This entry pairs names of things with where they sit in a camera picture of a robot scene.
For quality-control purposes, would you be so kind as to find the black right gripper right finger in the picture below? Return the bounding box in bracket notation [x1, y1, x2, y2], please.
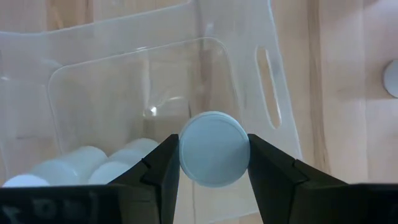
[248, 133, 352, 224]

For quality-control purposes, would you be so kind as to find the white plastic pill bottle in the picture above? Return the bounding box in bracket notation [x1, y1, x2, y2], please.
[178, 111, 251, 189]
[382, 58, 398, 99]
[88, 138, 160, 185]
[2, 145, 109, 187]

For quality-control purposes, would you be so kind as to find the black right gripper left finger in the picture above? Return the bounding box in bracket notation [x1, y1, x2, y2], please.
[107, 134, 181, 224]

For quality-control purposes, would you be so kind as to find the clear plastic basket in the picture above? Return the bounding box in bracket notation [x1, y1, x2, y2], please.
[0, 0, 303, 224]

